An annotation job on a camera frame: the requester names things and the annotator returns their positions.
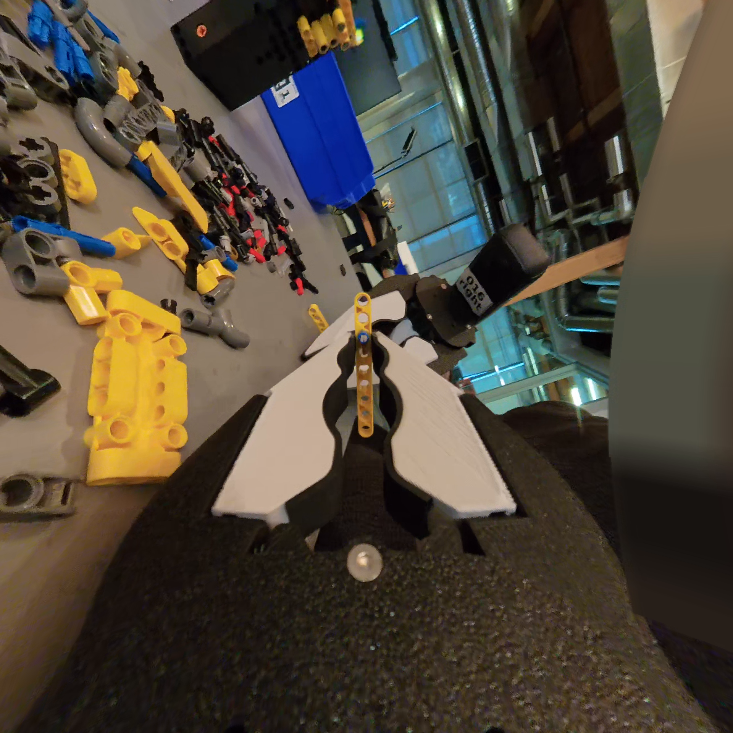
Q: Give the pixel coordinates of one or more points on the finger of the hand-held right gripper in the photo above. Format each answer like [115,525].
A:
[389,309]
[421,349]

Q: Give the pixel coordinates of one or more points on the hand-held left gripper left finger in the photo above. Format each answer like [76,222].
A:
[275,452]

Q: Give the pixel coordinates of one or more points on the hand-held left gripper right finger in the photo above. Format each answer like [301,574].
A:
[446,452]

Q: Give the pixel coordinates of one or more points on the yellow toy beam with holes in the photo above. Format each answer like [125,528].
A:
[364,327]

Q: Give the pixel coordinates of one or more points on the short yellow toy beam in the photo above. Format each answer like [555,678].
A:
[318,318]

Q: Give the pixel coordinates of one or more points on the wooden board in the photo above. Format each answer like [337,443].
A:
[572,269]

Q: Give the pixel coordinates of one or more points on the grey toy connector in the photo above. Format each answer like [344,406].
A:
[217,326]

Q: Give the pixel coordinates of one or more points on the large yellow toy block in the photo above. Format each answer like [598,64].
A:
[137,401]

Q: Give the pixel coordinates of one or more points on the blue plastic bin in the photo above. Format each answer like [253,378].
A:
[320,131]

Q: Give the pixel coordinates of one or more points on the pile of toy building parts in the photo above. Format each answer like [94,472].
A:
[229,189]

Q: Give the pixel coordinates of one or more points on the yellow toy assembly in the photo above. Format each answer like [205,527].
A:
[326,26]

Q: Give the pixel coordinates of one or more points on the black case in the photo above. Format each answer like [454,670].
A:
[246,51]

